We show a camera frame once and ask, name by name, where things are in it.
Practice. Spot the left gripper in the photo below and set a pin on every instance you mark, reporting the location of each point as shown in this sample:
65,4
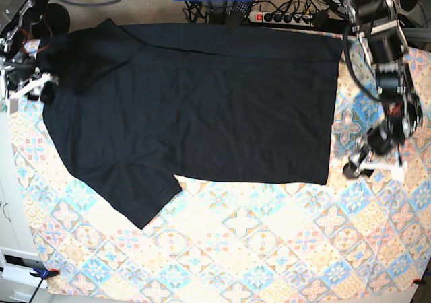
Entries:
381,140

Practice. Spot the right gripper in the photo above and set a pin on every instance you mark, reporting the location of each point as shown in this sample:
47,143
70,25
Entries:
19,76

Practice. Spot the black T-shirt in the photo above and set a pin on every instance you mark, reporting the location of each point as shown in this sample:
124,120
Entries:
137,106

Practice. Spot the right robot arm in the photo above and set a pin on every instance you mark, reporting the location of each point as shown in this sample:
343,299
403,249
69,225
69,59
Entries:
27,28

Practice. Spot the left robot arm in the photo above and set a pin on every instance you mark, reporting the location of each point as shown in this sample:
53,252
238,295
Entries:
376,26

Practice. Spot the patterned tablecloth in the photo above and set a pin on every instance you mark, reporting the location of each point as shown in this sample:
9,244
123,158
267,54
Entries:
238,241

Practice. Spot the white power strip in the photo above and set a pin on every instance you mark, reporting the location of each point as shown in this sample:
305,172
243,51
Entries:
280,18

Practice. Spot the white cabinet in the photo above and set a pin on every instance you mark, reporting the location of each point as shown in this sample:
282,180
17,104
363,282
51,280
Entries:
16,238

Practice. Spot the blue orange clamp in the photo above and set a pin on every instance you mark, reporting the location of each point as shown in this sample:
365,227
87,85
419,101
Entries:
44,273

